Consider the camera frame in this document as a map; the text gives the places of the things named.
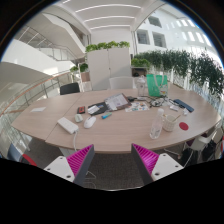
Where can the blue marker pen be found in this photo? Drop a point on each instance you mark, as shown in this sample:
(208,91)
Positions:
(106,115)

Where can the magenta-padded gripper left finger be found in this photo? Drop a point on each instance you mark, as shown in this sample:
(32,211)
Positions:
(77,161)

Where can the brown planter with green plants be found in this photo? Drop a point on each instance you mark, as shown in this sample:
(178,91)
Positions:
(83,68)

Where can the flat round red coaster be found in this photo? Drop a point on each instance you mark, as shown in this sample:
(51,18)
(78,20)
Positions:
(183,126)

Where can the green plants on cabinet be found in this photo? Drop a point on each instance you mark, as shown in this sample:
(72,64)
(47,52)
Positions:
(106,45)

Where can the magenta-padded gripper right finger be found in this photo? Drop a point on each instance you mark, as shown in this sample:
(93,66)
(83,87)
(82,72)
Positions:
(146,159)

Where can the clear plastic jug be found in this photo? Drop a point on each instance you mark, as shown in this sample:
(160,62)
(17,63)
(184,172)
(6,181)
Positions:
(141,87)

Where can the green tote bag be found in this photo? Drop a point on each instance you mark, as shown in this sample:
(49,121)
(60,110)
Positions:
(156,86)

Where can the colourful sticker sheet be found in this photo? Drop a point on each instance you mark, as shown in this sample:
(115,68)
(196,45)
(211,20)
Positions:
(136,107)

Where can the white computer mouse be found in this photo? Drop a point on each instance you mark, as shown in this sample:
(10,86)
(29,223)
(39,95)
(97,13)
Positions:
(89,122)

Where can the row of green hedge plants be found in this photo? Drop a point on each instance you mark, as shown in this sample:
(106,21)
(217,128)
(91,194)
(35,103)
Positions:
(196,68)

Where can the black chair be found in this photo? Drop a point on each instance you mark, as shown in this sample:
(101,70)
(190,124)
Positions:
(69,88)

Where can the small white box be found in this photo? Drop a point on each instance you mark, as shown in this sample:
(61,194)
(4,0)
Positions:
(174,108)

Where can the white paper sheet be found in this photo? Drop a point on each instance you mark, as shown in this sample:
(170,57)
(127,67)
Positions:
(38,109)

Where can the white power strip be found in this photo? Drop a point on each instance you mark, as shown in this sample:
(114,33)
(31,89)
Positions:
(67,125)

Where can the gold spoon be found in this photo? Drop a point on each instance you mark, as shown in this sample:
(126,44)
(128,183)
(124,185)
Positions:
(177,117)

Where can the small pale green device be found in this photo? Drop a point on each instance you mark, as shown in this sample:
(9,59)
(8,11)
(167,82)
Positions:
(78,118)

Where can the white cabinet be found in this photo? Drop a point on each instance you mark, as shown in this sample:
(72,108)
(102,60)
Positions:
(108,70)

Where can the dark red phone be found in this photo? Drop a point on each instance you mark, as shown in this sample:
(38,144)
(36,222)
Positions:
(81,109)

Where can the white gold-grid mug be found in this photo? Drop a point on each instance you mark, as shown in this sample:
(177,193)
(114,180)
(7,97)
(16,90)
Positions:
(169,124)

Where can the clear plastic water bottle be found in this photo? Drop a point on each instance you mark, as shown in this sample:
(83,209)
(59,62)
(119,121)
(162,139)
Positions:
(156,128)

